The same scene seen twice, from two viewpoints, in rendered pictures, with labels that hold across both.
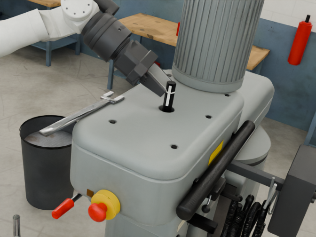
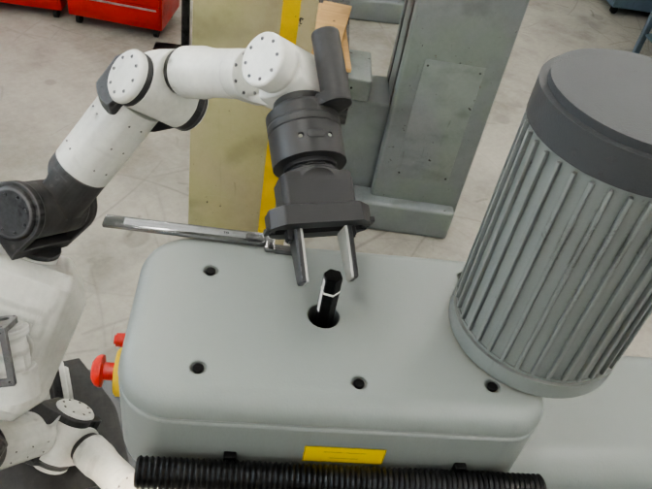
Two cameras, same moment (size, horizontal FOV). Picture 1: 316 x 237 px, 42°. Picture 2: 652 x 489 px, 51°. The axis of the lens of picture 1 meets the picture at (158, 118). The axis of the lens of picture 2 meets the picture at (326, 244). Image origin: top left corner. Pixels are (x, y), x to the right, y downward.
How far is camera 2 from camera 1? 0.73 m
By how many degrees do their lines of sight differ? 48
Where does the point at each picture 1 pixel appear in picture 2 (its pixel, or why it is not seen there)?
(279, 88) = not seen: outside the picture
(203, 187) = (216, 473)
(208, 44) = (485, 259)
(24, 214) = not seen: hidden behind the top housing
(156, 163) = (128, 364)
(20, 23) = (211, 61)
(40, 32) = (227, 85)
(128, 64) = (279, 199)
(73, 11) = (249, 71)
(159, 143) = (189, 345)
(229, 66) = (513, 332)
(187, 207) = (140, 468)
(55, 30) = not seen: hidden behind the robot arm
